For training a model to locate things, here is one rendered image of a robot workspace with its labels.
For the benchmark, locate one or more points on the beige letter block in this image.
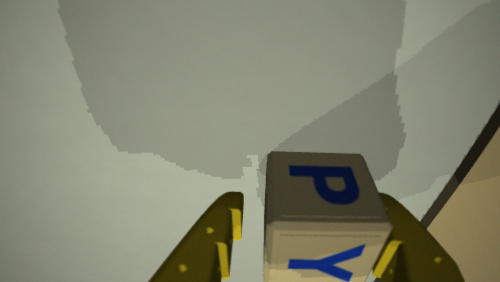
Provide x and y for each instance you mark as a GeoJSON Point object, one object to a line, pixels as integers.
{"type": "Point", "coordinates": [324, 219]}

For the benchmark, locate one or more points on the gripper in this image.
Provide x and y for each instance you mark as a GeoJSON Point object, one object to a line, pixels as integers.
{"type": "Point", "coordinates": [410, 253]}

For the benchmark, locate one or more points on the tan mat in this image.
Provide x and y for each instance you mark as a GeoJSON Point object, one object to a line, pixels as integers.
{"type": "Point", "coordinates": [465, 217]}

